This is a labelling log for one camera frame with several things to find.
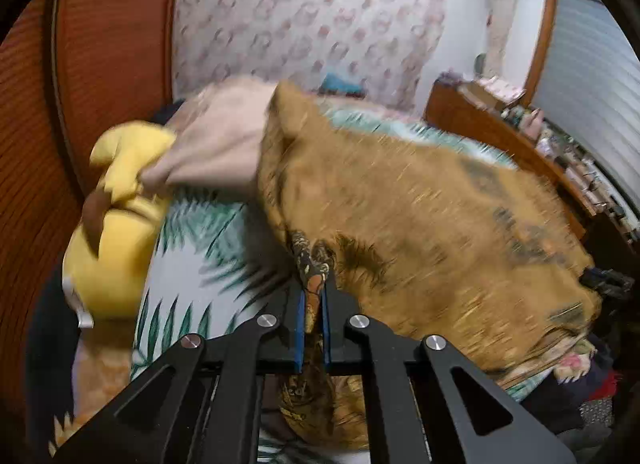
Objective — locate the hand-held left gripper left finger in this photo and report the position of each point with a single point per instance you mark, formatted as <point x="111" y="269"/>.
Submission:
<point x="301" y="334"/>

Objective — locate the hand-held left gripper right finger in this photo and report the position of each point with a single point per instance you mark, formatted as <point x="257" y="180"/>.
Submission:
<point x="326" y="334"/>

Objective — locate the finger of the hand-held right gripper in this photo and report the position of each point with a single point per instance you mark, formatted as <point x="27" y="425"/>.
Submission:
<point x="607" y="281"/>

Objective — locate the brown patterned shirt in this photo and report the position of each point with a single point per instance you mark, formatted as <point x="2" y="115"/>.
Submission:
<point x="425" y="224"/>

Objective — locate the leaf print bed sheet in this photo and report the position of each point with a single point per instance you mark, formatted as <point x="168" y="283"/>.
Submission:
<point x="200" y="274"/>

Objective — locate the yellow plush toy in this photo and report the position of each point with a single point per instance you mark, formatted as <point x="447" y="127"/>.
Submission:
<point x="120" y="254"/>

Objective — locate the wooden sideboard cabinet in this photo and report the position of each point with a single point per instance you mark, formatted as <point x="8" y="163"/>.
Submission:
<point x="480" y="124"/>

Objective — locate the floral quilt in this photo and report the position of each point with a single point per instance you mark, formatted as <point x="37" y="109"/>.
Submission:
<point x="220" y="144"/>

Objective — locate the grey window blind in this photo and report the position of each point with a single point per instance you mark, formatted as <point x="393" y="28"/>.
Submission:
<point x="595" y="74"/>

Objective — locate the cardboard box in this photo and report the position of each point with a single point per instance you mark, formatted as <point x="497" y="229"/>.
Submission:
<point x="487" y="92"/>

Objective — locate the blue bag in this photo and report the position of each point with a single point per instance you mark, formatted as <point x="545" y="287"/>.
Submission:
<point x="342" y="84"/>

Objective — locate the beige window curtain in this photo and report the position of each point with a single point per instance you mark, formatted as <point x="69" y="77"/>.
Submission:
<point x="502" y="9"/>

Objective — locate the wooden louvered wardrobe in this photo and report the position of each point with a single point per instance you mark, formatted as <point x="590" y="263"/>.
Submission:
<point x="90" y="59"/>

